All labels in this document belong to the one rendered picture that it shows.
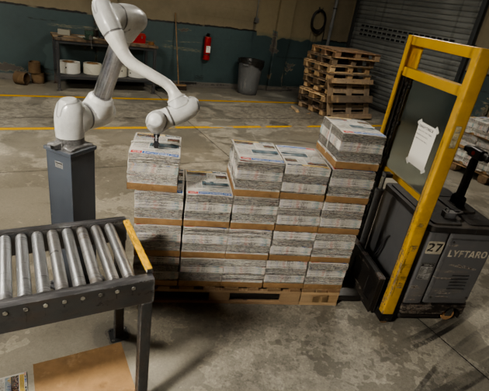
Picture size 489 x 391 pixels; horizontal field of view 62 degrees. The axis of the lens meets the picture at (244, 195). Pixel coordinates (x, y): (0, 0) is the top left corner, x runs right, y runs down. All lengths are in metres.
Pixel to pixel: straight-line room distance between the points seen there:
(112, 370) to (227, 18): 8.19
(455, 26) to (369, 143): 7.03
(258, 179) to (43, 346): 1.54
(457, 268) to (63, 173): 2.60
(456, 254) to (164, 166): 1.98
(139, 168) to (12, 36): 6.60
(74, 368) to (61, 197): 0.96
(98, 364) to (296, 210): 1.44
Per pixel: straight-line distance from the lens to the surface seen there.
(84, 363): 2.55
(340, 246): 2.81
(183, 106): 2.10
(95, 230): 2.09
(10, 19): 8.70
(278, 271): 2.80
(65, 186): 2.57
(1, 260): 1.96
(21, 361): 2.62
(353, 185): 2.61
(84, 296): 1.73
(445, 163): 2.60
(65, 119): 2.44
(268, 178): 2.43
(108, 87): 2.50
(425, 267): 3.00
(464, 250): 3.08
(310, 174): 2.48
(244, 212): 2.51
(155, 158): 2.31
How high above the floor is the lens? 1.89
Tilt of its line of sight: 25 degrees down
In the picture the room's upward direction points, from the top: 9 degrees clockwise
